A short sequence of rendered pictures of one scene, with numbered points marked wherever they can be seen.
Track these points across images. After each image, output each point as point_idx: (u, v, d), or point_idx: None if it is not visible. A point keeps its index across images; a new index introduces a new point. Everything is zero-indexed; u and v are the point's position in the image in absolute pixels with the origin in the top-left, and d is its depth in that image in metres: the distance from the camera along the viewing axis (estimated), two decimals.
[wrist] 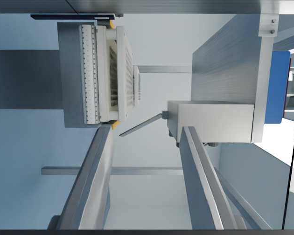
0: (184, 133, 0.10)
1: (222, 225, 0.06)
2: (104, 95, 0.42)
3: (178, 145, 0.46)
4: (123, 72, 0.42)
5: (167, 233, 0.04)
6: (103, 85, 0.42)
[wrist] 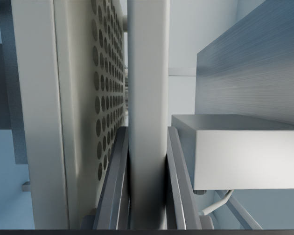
0: None
1: (185, 225, 0.06)
2: (59, 161, 0.08)
3: (192, 189, 0.30)
4: (165, 32, 0.07)
5: (167, 233, 0.04)
6: (51, 110, 0.08)
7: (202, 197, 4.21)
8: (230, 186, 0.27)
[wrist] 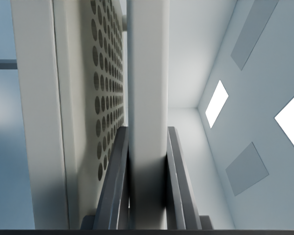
0: None
1: (185, 225, 0.06)
2: (59, 161, 0.08)
3: None
4: (165, 32, 0.07)
5: (167, 233, 0.04)
6: (51, 110, 0.08)
7: None
8: None
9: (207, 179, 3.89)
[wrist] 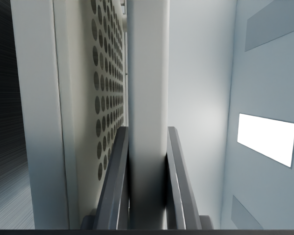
0: None
1: (185, 225, 0.06)
2: (59, 161, 0.08)
3: None
4: (165, 32, 0.07)
5: (167, 233, 0.04)
6: (51, 110, 0.08)
7: None
8: None
9: (220, 32, 3.36)
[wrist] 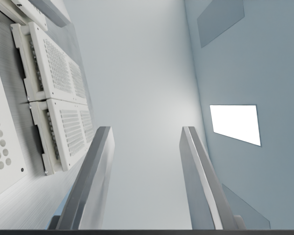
0: (184, 133, 0.10)
1: (222, 225, 0.06)
2: None
3: None
4: None
5: (167, 233, 0.04)
6: None
7: None
8: None
9: (176, 34, 3.56)
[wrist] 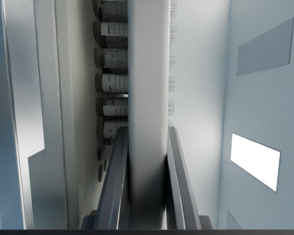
0: None
1: (185, 225, 0.06)
2: None
3: None
4: None
5: (167, 233, 0.04)
6: None
7: None
8: None
9: (213, 56, 3.57)
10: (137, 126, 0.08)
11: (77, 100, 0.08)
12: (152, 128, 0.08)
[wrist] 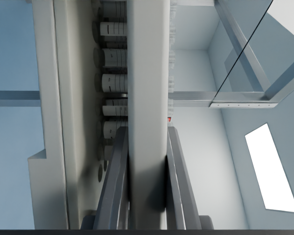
0: None
1: (185, 225, 0.06)
2: None
3: None
4: None
5: (167, 233, 0.04)
6: None
7: (201, 35, 4.34)
8: None
9: None
10: (136, 126, 0.08)
11: (77, 101, 0.08)
12: (152, 128, 0.08)
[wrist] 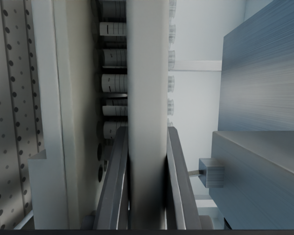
0: None
1: (185, 225, 0.06)
2: None
3: None
4: None
5: (167, 233, 0.04)
6: None
7: None
8: None
9: None
10: (136, 126, 0.08)
11: (76, 101, 0.08)
12: (152, 128, 0.08)
